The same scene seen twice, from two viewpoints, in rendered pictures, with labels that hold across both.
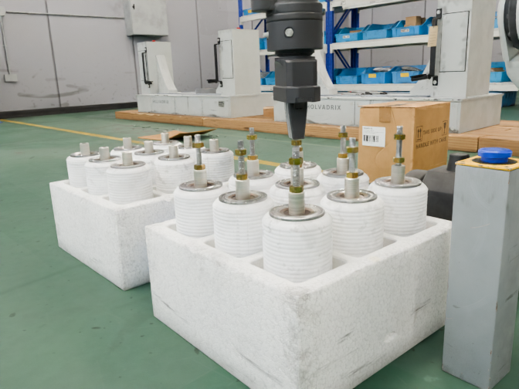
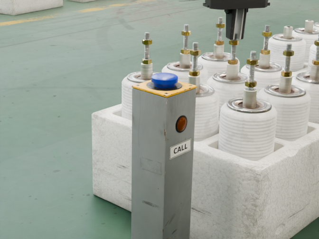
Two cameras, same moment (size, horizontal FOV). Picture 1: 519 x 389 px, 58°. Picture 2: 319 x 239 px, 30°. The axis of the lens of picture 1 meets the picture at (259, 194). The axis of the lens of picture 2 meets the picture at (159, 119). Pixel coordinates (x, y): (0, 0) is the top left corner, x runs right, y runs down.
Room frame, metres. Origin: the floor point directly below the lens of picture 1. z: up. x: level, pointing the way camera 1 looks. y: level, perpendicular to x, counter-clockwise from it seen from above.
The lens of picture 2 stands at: (0.46, -1.15, 0.57)
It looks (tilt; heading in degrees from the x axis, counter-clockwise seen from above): 20 degrees down; 81
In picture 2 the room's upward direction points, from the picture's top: 1 degrees clockwise
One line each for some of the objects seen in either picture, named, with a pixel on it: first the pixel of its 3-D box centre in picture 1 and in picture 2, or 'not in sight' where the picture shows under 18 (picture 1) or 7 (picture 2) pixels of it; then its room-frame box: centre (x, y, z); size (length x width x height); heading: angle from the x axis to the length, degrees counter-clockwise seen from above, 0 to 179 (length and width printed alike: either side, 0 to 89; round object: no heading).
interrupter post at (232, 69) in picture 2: (296, 177); (232, 71); (0.78, -0.07, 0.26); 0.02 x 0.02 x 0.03
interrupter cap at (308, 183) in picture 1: (297, 184); (231, 78); (0.78, -0.07, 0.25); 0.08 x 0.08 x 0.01
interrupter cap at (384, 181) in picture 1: (398, 182); (248, 105); (0.76, -0.23, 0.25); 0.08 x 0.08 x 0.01
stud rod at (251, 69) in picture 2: (398, 149); (251, 73); (0.76, -0.23, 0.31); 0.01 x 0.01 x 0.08
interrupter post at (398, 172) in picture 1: (398, 174); (249, 98); (0.76, -0.23, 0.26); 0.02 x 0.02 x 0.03
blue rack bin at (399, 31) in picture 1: (415, 28); not in sight; (5.90, -1.93, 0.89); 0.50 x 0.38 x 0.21; 133
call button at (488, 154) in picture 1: (494, 157); (164, 82); (0.60, -0.31, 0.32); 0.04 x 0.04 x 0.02
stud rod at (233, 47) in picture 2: not in sight; (233, 52); (0.78, -0.06, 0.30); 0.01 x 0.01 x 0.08
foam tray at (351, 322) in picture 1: (299, 272); (226, 153); (0.78, -0.07, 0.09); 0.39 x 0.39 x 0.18; 40
